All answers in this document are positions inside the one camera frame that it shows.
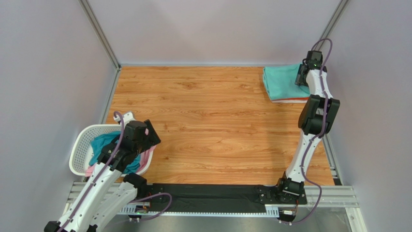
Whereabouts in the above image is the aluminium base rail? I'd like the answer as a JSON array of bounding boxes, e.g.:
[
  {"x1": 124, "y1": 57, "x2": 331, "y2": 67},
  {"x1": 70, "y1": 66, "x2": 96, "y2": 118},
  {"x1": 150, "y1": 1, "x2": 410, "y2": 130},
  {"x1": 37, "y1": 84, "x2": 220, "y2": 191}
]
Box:
[{"x1": 45, "y1": 175, "x2": 366, "y2": 232}]

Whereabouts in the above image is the folded orange t-shirt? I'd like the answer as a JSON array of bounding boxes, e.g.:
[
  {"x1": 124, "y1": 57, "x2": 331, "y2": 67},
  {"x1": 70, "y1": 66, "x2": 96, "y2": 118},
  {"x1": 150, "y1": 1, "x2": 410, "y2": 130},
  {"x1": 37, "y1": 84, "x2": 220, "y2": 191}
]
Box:
[{"x1": 271, "y1": 97, "x2": 309, "y2": 103}]

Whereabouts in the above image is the aluminium frame post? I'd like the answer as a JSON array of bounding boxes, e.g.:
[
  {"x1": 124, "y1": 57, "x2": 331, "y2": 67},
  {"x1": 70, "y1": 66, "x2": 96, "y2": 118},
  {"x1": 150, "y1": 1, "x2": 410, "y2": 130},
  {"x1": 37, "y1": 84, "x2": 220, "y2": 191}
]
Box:
[
  {"x1": 312, "y1": 0, "x2": 350, "y2": 51},
  {"x1": 79, "y1": 0, "x2": 121, "y2": 71}
]

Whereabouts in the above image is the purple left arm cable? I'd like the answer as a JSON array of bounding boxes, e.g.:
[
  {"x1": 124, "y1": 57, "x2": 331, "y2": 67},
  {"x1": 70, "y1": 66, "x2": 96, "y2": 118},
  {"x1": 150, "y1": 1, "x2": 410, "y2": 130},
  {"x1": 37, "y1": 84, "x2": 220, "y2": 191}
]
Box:
[{"x1": 56, "y1": 111, "x2": 173, "y2": 232}]

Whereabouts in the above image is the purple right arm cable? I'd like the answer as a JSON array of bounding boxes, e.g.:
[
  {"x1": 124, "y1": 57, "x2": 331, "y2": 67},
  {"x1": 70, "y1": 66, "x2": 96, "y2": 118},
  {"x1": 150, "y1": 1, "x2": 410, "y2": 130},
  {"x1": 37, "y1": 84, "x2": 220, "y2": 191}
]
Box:
[{"x1": 278, "y1": 38, "x2": 334, "y2": 225}]

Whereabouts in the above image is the aluminium frame post right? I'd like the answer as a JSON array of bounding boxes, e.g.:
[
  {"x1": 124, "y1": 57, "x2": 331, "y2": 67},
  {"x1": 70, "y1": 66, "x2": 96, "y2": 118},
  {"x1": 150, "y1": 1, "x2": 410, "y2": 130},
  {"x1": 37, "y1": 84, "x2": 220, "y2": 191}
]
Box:
[{"x1": 312, "y1": 0, "x2": 350, "y2": 51}]

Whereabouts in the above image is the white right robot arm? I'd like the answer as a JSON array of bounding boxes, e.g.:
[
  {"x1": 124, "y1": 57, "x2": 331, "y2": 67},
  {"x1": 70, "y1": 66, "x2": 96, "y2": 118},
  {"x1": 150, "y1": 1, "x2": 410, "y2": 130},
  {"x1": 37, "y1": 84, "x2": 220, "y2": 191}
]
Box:
[{"x1": 275, "y1": 50, "x2": 340, "y2": 203}]

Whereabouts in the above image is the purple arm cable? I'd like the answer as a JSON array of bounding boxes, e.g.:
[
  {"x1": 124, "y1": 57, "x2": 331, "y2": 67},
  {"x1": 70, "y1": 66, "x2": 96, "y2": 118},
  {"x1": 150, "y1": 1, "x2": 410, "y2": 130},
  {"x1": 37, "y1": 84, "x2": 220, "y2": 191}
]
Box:
[
  {"x1": 278, "y1": 38, "x2": 334, "y2": 225},
  {"x1": 56, "y1": 111, "x2": 173, "y2": 232}
]

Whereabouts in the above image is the aluminium frame post left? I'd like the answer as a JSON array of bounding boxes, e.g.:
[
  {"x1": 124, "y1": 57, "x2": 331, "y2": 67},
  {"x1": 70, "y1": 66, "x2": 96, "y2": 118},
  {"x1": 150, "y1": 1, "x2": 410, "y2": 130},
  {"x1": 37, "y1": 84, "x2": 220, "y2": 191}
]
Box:
[{"x1": 79, "y1": 0, "x2": 121, "y2": 71}]

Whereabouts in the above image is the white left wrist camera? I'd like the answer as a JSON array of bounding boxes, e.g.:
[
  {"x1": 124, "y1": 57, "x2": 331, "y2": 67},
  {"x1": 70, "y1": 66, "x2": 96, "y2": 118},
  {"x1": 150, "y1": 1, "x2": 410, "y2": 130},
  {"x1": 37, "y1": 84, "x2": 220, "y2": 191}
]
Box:
[{"x1": 113, "y1": 111, "x2": 136, "y2": 125}]

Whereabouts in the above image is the folded white t-shirt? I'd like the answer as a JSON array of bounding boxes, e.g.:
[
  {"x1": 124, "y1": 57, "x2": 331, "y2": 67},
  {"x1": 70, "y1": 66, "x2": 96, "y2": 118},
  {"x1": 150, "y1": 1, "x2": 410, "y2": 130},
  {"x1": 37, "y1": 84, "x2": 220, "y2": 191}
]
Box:
[{"x1": 271, "y1": 99, "x2": 308, "y2": 103}]

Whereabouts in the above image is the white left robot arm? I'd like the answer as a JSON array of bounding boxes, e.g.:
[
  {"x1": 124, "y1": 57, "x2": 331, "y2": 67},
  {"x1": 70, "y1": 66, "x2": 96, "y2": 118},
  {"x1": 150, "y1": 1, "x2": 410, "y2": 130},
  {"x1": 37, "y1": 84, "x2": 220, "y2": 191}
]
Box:
[{"x1": 44, "y1": 119, "x2": 161, "y2": 232}]

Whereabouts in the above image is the light teal t-shirt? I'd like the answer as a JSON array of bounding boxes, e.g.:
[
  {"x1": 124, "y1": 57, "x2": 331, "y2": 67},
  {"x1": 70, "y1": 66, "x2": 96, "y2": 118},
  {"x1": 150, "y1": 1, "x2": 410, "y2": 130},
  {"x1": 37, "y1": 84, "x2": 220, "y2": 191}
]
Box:
[{"x1": 262, "y1": 64, "x2": 309, "y2": 101}]

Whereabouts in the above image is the white perforated laundry basket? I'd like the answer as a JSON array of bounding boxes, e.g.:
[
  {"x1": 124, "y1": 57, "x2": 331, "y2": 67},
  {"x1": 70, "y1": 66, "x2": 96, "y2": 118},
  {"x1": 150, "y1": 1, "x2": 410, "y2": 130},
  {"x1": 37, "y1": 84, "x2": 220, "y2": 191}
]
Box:
[{"x1": 69, "y1": 124, "x2": 155, "y2": 177}]

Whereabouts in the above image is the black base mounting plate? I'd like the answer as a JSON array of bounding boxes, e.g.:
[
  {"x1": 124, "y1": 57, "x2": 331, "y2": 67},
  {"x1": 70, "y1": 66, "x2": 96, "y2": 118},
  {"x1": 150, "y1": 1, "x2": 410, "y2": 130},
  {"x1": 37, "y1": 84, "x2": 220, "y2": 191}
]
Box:
[{"x1": 137, "y1": 184, "x2": 308, "y2": 213}]

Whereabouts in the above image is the dark teal t-shirt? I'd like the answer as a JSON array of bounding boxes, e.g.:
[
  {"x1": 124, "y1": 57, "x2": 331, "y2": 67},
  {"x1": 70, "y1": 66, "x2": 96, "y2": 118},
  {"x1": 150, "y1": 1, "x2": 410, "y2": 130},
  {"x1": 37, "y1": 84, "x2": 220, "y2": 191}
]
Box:
[{"x1": 88, "y1": 131, "x2": 142, "y2": 175}]

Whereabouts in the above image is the pink t-shirt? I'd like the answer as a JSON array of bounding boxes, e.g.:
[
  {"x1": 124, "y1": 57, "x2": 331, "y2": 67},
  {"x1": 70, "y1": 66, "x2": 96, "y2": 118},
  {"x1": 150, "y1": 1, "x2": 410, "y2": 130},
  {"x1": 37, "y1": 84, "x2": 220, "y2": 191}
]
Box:
[{"x1": 85, "y1": 145, "x2": 157, "y2": 177}]

